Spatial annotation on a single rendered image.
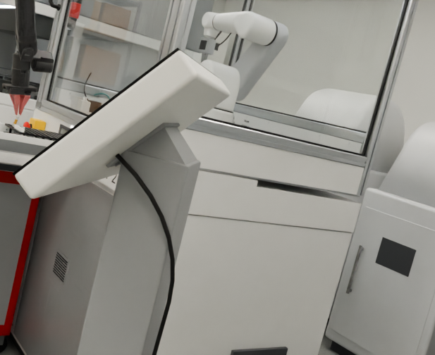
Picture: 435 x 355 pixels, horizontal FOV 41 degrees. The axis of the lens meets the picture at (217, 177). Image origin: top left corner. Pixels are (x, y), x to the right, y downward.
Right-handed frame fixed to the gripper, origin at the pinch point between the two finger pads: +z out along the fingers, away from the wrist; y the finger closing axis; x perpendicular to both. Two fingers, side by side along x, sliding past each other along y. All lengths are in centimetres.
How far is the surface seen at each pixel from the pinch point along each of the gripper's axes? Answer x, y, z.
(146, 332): -117, -7, 19
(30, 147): -16.1, 0.2, 8.4
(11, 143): -16.2, -5.8, 7.2
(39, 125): 26.4, 15.6, 8.9
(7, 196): 7.1, 0.1, 32.2
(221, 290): -59, 53, 46
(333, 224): -57, 100, 26
